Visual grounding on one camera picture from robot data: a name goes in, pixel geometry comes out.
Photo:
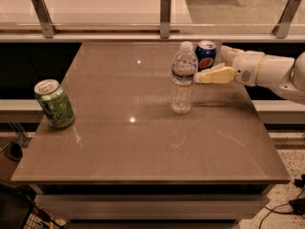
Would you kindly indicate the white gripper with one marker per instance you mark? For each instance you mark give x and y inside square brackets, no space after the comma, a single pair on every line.
[247,66]

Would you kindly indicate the blue pepsi can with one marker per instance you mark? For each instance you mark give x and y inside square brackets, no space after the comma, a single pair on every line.
[206,53]

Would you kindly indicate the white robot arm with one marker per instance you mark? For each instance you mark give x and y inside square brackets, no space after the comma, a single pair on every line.
[284,76]

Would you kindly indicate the green soda can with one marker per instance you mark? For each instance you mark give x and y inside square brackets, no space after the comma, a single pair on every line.
[54,103]

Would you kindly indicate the clear plastic water bottle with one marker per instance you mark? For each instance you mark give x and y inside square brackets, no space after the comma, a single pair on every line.
[184,69]

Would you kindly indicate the table lower shelf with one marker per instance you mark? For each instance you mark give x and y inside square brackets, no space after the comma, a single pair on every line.
[159,207]

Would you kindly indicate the glass railing panel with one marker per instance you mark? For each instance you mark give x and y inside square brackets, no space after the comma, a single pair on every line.
[219,12]

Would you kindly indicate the dark round floor object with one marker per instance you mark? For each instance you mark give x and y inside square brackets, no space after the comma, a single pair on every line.
[13,152]

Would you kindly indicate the right metal railing bracket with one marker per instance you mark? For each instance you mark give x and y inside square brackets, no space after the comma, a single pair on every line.
[282,27]

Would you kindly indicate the metal railing bracket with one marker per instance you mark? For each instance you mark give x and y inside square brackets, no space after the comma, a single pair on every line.
[41,10]
[282,27]
[165,18]

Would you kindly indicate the middle metal railing bracket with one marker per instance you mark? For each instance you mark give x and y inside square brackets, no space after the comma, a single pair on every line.
[165,18]

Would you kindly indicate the black power adapter with cable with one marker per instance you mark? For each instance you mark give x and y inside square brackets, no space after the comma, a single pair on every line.
[297,205]

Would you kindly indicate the left metal railing bracket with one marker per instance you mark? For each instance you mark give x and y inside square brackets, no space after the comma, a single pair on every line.
[41,10]

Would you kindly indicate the black wire basket cart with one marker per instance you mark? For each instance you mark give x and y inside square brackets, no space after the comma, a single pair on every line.
[16,204]

